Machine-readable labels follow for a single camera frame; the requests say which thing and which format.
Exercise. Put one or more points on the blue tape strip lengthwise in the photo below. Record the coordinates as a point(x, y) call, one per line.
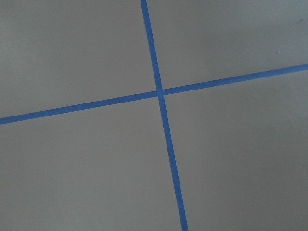
point(164, 116)

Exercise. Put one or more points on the blue tape strip crosswise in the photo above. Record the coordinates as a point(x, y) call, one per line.
point(152, 94)

